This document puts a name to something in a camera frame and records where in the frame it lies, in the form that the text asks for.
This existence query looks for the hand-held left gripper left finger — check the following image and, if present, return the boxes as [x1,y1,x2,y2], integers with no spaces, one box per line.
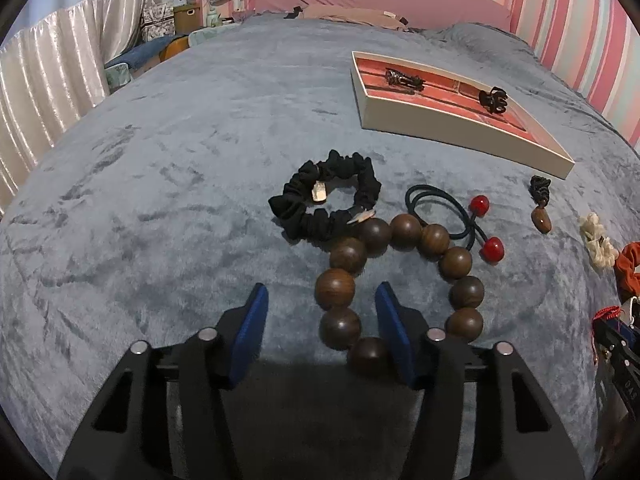
[57,282,271,480]

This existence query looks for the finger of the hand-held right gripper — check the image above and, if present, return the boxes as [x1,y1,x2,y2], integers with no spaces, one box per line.
[594,316,640,363]

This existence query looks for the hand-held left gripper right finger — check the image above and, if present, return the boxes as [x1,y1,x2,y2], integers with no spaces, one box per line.
[374,281,586,480]

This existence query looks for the red cord charm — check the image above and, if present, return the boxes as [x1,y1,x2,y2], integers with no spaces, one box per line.
[592,305,622,363]

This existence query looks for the orange scrunchie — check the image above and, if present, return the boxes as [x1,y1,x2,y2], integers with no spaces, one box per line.
[614,241,640,297]

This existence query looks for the brown wooden bead bracelet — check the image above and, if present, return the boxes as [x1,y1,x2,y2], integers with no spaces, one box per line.
[314,214,485,377]

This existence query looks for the white jewelry tray red lining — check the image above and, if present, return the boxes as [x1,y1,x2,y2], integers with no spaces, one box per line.
[350,51,576,181]

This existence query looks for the cream scrunchie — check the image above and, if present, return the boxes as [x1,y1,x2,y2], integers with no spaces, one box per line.
[579,212,620,272]

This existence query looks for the brown pendant black knot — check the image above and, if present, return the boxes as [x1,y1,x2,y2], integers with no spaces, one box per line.
[530,176,553,234]

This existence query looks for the black fabric scrunchie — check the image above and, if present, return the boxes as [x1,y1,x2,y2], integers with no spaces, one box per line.
[268,150,382,246]

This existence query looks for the black claw hair clip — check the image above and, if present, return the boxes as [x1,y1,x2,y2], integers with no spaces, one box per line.
[478,86,509,115]

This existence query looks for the dark ornate hairpin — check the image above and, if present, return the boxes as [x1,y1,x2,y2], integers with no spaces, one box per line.
[385,69,425,92]

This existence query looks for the blue folded cloth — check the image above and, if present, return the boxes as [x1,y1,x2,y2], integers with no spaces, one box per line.
[105,37,174,69]

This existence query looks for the cardboard box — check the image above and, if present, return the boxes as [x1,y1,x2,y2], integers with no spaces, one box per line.
[173,4,203,34]

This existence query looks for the white floral bag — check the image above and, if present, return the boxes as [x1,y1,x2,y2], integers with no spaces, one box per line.
[141,2,175,41]

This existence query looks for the black hair tie red beads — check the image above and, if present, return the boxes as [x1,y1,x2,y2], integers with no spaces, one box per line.
[405,185,505,263]

